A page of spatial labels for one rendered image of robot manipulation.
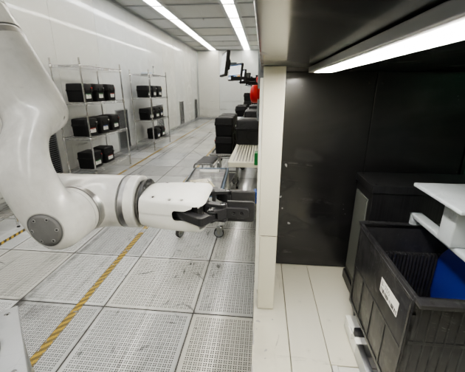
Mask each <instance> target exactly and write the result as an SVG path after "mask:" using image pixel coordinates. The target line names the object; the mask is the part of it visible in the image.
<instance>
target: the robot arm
mask: <svg viewBox="0 0 465 372"><path fill-rule="evenodd" d="M68 118H69V111H68V108H67V105H66V102H65V100H64V98H63V97H62V95H61V93H60V92H59V90H58V88H57V86H56V85H55V83H54V82H53V80H52V78H51V77H50V76H49V73H48V72H47V70H46V69H45V67H44V65H43V64H42V62H41V60H40V58H39V57H38V55H37V54H36V52H35V50H34V49H33V47H32V45H31V43H30V42H29V40H28V39H27V37H26V35H25V34H24V32H23V30H22V29H21V28H20V26H19V24H18V22H17V21H16V19H15V18H14V16H13V14H12V13H11V12H10V10H9V8H8V6H7V5H6V3H5V2H4V0H0V119H1V132H0V193H1V195H2V196H3V198H4V200H5V201H6V203H7V205H8V206H9V208H10V209H11V210H12V212H13V214H14V215H15V217H16V218H17V219H18V221H19V222H20V223H21V225H22V226H23V227H24V229H25V230H26V231H27V232H28V233H29V234H30V235H31V237H32V238H34V239H35V240H36V241H37V242H38V243H39V244H40V245H42V246H44V247H46V248H48V249H54V250H57V249H66V248H68V247H71V246H72V245H74V244H76V243H77V242H79V241H80V240H82V239H83V238H84V237H86V236H87V235H88V234H89V233H90V232H91V231H93V230H96V229H97V228H101V227H139V228H141V227H144V226H147V227H154V228H159V229H164V230H175V231H184V232H195V233H199V232H201V231H203V230H204V229H205V228H206V226H207V225H208V224H209V223H211V224H212V223H213V222H216V221H218V222H226V221H244V222H253V221H254V217H255V191H254V190H230V189H220V188H218V187H213V186H212V185H211V184H209V183H203V182H165V183H155V182H154V180H153V179H148V178H147V177H146V176H140V175H105V174H81V173H56V171H55V169H54V166H53V164H52V160H51V157H50V153H49V139H50V137H51V136H52V135H53V134H55V133H56V132H58V131H59V130H61V129H62V128H63V127H64V126H65V125H66V123H67V121H68ZM209 196H212V201H209ZM216 198H217V199H218V200H219V201H216ZM214 207H215V208H214ZM0 347H1V343H0Z"/></svg>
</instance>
